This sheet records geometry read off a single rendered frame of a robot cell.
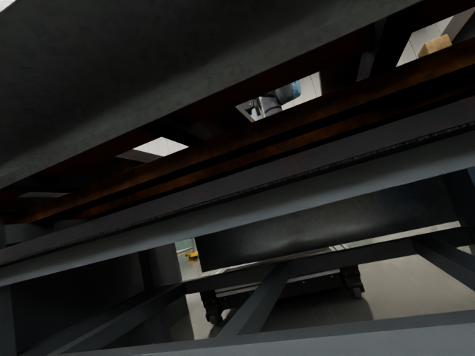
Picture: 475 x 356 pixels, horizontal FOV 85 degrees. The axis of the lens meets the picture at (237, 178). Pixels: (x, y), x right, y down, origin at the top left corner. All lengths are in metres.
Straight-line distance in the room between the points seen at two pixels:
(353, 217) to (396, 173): 0.78
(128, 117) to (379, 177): 0.46
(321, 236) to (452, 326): 0.79
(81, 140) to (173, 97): 0.23
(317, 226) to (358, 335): 0.78
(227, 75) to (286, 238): 0.93
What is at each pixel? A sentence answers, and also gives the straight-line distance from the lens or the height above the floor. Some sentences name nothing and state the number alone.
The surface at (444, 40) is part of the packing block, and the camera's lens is 0.87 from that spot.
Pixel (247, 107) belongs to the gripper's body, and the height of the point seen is 0.97.
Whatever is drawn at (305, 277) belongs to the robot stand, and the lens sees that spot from 1.46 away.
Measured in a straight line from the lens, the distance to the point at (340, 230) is 1.24.
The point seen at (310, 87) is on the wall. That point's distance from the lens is 12.00.
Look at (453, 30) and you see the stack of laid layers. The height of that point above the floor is 0.83.
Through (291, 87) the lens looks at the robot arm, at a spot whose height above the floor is 1.19.
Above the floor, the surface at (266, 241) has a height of 0.38.
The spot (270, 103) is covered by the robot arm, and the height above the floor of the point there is 1.16.
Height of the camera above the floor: 0.50
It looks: 10 degrees up
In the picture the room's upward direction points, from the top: 15 degrees counter-clockwise
